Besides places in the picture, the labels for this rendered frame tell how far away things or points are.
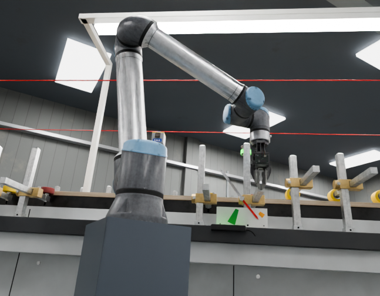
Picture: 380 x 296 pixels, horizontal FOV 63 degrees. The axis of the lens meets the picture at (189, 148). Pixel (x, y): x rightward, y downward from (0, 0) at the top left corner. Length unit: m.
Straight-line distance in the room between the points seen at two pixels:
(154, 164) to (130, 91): 0.41
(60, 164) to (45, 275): 4.26
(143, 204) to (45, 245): 1.05
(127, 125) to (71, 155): 5.10
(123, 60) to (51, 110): 5.24
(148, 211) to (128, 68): 0.64
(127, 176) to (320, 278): 1.30
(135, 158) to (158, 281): 0.35
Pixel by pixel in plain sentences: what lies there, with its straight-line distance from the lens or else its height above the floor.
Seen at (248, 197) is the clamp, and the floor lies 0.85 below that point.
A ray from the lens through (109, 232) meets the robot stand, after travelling 0.84.
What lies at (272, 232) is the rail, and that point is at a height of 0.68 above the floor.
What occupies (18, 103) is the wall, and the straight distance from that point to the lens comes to 6.54.
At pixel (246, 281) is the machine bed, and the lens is 1.87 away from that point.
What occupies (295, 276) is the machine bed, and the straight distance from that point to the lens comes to 1.91.
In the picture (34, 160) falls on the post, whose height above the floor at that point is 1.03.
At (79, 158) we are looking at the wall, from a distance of 6.30.
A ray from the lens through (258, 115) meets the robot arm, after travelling 1.44.
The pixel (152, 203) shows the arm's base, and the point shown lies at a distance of 0.94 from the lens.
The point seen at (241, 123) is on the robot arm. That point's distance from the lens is 1.41.
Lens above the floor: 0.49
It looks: 21 degrees up
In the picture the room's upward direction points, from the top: 3 degrees clockwise
